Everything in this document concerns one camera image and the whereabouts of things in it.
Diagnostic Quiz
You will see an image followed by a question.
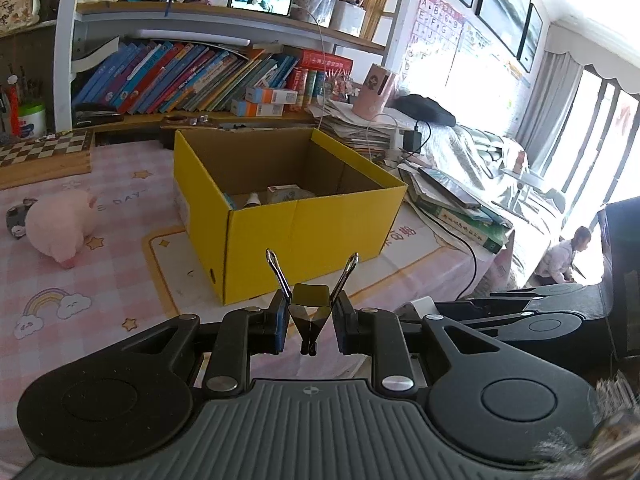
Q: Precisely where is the black binder clip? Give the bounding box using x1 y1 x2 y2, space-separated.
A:
266 248 359 356

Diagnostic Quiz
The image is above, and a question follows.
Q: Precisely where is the white spray bottle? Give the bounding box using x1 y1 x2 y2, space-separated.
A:
243 192 262 209

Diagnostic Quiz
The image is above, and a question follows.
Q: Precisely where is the white charger cube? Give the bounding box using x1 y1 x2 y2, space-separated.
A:
267 184 314 204

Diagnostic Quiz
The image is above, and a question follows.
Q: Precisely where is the pink plush pig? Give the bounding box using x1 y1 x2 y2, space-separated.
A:
25 188 98 269

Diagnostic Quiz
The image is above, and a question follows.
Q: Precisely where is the grey toy truck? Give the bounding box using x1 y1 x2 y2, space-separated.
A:
6 198 37 240

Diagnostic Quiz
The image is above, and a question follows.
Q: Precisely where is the blue cloth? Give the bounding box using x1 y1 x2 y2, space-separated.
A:
222 193 236 210

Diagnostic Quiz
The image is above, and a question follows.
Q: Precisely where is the yellow cardboard box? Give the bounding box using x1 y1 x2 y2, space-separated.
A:
174 128 406 304

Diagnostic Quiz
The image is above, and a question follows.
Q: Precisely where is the black power adapter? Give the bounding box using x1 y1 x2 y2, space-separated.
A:
402 130 422 153

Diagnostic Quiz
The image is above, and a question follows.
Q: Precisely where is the dark wooden small box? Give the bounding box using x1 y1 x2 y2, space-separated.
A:
158 114 219 150

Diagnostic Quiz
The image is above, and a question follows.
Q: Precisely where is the pink cup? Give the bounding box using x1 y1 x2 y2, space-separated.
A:
352 64 396 120

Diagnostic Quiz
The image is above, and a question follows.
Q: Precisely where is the black cap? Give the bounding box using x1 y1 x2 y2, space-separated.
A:
392 94 457 127

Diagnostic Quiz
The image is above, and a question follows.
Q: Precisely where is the orange white medicine box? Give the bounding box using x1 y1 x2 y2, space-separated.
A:
245 87 297 105

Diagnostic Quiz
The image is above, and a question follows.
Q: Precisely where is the black stapler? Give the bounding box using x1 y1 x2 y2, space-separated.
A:
72 103 124 129

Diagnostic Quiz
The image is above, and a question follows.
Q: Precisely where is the wooden chess board box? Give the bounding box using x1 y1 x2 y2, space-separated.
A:
0 130 94 191

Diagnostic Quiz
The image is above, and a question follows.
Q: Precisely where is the white green jar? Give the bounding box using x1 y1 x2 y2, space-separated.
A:
18 101 47 139

